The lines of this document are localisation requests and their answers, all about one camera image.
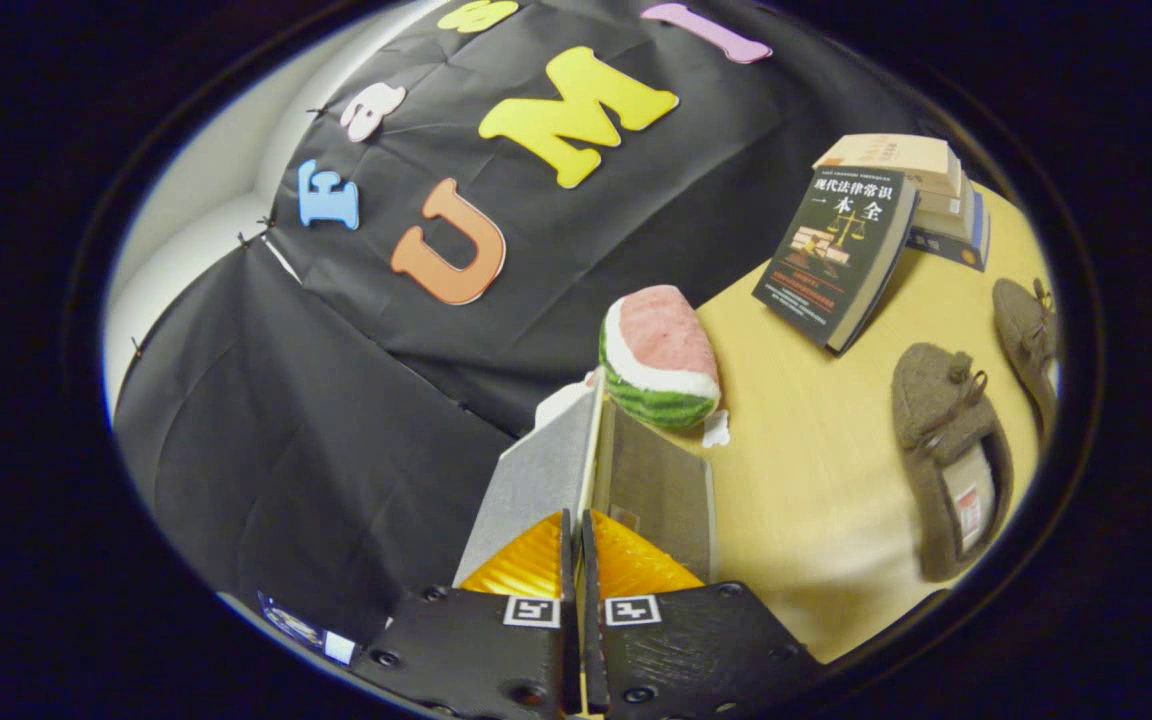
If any white soft object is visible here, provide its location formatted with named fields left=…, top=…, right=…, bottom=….
left=534, top=370, right=605, bottom=433

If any watermelon slice plush toy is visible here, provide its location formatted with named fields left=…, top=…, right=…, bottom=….
left=598, top=285, right=722, bottom=431

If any beige cover book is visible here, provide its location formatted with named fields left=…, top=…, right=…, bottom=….
left=813, top=133, right=965, bottom=198

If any blue cover book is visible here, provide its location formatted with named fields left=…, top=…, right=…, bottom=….
left=906, top=190, right=992, bottom=273

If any black cover book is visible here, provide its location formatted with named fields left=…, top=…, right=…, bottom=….
left=752, top=165, right=920, bottom=356

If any grey storage box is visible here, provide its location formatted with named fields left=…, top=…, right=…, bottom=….
left=454, top=368, right=719, bottom=587

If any black backdrop cloth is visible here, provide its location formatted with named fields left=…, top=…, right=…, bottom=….
left=111, top=0, right=937, bottom=641

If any brown fuzzy shoe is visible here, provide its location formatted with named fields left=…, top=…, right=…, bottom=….
left=993, top=278, right=1059, bottom=441
left=891, top=343, right=1015, bottom=583

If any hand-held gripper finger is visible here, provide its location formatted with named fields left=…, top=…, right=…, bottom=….
left=581, top=508, right=824, bottom=720
left=351, top=508, right=580, bottom=720

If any grey cover book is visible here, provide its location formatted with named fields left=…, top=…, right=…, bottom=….
left=911, top=180, right=977, bottom=241

